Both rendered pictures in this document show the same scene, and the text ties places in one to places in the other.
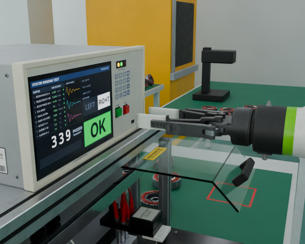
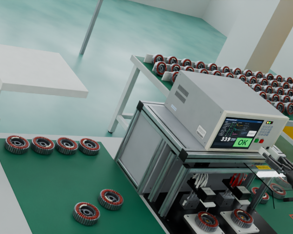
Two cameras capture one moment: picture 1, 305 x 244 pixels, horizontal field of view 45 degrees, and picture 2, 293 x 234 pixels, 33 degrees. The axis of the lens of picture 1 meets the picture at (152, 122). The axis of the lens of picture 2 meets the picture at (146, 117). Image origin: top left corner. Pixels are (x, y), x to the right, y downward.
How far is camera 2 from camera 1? 1.59 m
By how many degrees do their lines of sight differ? 26
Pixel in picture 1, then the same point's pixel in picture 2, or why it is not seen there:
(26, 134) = (215, 132)
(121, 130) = (253, 148)
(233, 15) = not seen: outside the picture
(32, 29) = (277, 11)
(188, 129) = (272, 164)
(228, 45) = not seen: outside the picture
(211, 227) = (275, 225)
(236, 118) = (292, 172)
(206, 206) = (284, 217)
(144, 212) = (243, 188)
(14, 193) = (201, 147)
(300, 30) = not seen: outside the picture
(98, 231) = (219, 185)
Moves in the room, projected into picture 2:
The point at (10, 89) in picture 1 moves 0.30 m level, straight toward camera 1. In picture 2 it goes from (219, 116) to (211, 143)
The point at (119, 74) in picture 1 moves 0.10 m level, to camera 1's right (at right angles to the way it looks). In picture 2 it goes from (266, 126) to (284, 137)
